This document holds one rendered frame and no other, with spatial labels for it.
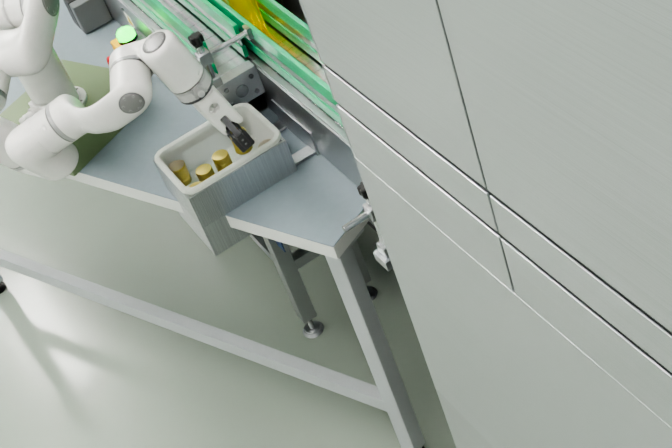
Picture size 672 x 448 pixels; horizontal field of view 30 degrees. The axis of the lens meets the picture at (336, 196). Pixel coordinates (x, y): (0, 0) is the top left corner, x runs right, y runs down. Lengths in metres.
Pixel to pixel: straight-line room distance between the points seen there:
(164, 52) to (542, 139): 1.23
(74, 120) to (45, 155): 0.11
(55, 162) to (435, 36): 1.35
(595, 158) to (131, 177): 1.68
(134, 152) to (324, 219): 0.54
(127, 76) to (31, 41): 0.34
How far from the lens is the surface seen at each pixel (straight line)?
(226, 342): 2.99
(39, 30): 2.57
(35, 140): 2.39
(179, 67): 2.28
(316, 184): 2.41
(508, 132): 1.18
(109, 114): 2.28
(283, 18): 2.55
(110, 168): 2.68
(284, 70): 2.45
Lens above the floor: 2.27
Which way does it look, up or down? 40 degrees down
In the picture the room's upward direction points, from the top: 21 degrees counter-clockwise
